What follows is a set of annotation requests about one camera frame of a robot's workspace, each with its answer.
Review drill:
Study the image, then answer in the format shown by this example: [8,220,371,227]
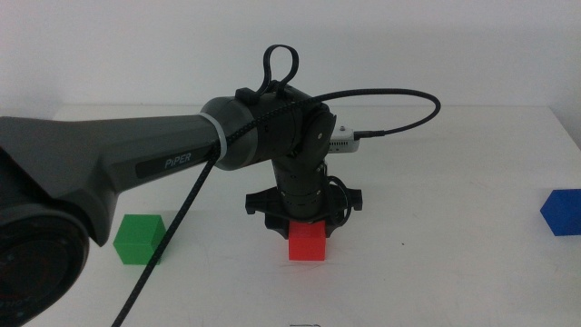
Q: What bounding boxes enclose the red cube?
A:
[288,221,328,263]

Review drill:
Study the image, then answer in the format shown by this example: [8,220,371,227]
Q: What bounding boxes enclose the green cube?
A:
[113,213,167,266]

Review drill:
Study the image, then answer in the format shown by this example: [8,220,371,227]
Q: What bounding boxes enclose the blue cube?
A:
[539,188,581,237]

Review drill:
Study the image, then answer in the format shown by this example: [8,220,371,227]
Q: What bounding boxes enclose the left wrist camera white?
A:
[327,126,361,154]

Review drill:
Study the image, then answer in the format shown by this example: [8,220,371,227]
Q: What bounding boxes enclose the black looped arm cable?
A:
[261,44,300,96]

